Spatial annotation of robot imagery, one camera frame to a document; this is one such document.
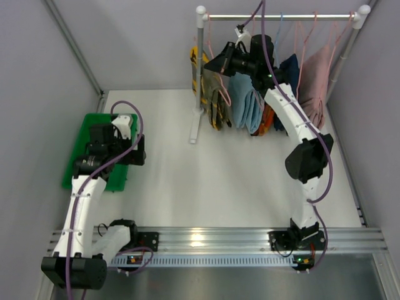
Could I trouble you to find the yellow camouflage trousers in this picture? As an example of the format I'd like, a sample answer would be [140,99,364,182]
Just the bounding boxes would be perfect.
[189,46,232,131]

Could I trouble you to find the pink wire hanger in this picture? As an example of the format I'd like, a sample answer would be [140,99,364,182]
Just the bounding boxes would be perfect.
[251,17,264,111]
[326,12,354,78]
[293,12,318,91]
[206,12,232,107]

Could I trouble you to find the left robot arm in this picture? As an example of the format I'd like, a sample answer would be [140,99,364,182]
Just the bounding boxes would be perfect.
[41,115,146,291]

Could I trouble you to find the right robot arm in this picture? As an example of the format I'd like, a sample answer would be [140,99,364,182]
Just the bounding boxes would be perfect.
[204,34,333,251]

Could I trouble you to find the light blue trousers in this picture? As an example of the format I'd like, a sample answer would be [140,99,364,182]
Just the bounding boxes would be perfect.
[227,72,264,134]

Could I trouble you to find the navy blue trousers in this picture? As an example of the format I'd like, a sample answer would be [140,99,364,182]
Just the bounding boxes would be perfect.
[273,54,300,131]

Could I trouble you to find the orange camouflage trousers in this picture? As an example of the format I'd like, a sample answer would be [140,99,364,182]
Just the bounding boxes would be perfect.
[251,104,275,136]

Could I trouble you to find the pink trousers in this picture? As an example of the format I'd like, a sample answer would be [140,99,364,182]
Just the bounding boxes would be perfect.
[298,45,331,129]

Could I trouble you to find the green plastic bin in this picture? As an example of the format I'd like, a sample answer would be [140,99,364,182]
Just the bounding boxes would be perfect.
[62,113,128,192]

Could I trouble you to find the white clothes rack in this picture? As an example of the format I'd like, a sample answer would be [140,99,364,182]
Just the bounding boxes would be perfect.
[189,4,373,144]

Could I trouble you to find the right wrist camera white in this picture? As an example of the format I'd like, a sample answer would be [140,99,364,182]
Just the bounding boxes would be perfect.
[234,25,252,51]

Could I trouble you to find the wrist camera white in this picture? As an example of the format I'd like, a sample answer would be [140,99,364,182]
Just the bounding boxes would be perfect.
[234,25,252,51]
[111,114,133,140]

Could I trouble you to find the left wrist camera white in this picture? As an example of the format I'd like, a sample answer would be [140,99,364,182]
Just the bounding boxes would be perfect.
[111,114,133,140]

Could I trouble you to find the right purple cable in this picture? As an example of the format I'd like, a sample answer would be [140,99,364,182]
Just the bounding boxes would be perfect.
[243,0,334,269]

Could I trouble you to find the blue wire hanger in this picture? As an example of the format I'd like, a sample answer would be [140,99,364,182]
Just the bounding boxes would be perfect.
[274,13,284,67]

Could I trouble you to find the perforated cable duct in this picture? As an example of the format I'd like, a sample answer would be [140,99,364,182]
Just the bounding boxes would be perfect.
[109,254,300,268]

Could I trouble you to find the aluminium mounting rail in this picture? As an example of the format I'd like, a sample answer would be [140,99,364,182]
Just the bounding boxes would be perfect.
[46,226,388,254]

